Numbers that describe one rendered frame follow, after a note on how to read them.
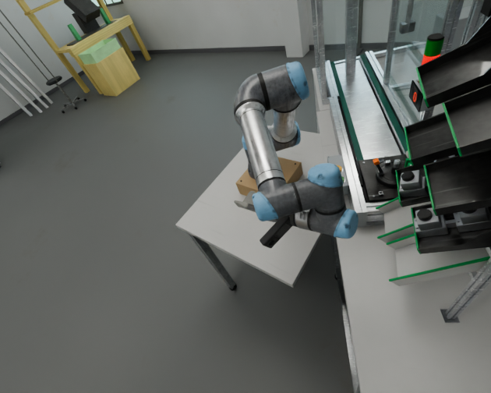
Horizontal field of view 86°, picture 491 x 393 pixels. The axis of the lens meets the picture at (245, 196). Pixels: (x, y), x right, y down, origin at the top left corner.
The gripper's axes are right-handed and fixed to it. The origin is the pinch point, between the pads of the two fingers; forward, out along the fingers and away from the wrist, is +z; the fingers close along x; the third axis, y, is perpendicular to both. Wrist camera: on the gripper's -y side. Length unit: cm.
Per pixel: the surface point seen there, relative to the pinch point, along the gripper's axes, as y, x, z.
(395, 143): 60, -61, -22
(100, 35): 298, -24, 562
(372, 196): 24, -41, -25
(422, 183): 20, -14, -45
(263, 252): -10.5, -30.5, 10.6
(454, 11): 77, -11, -44
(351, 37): 134, -57, 17
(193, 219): -6, -22, 54
